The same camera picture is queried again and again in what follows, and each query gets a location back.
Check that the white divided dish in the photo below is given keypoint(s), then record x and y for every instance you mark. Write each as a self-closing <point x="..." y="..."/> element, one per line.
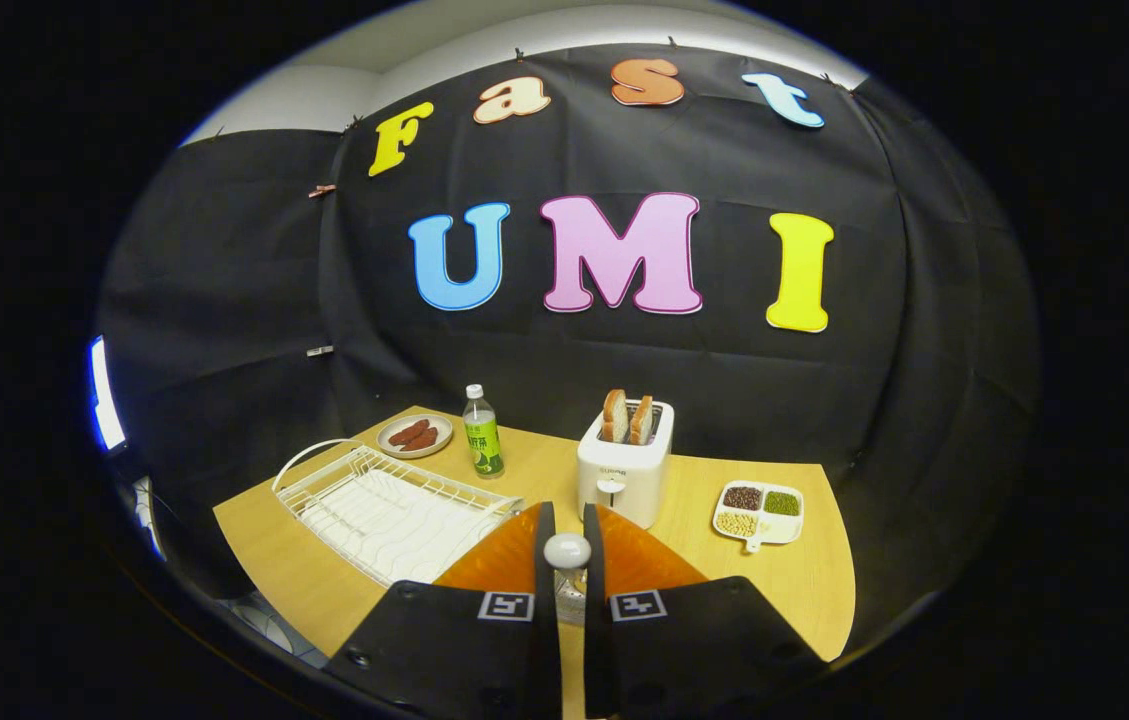
<point x="782" y="527"/>

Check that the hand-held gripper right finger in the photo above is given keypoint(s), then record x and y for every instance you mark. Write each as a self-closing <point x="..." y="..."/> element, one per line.
<point x="596" y="640"/>

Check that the pile of yellow soybeans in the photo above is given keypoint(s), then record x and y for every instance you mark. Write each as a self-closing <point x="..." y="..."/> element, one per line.
<point x="736" y="524"/>

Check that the pile of red beans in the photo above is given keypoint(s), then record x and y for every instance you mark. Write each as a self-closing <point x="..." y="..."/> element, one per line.
<point x="742" y="498"/>

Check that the small grey plate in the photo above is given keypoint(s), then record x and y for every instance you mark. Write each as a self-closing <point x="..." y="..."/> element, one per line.
<point x="442" y="425"/>

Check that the white toaster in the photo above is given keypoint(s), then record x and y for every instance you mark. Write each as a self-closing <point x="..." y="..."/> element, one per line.
<point x="624" y="475"/>

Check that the green label drink bottle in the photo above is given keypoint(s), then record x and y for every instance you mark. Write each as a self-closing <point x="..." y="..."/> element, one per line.
<point x="484" y="440"/>

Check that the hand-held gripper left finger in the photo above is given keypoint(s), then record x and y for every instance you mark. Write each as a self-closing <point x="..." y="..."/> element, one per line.
<point x="546" y="620"/>

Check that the brown sausage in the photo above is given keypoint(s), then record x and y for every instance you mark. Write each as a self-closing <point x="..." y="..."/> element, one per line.
<point x="421" y="439"/>
<point x="409" y="432"/>

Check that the black backdrop cloth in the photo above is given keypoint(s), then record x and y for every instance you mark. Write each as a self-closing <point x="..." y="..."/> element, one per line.
<point x="724" y="380"/>

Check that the white ribbed drain tray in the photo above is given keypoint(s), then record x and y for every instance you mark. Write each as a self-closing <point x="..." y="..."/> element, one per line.
<point x="394" y="525"/>

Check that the pile of green beans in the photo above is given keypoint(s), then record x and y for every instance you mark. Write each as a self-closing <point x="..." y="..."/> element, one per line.
<point x="782" y="503"/>

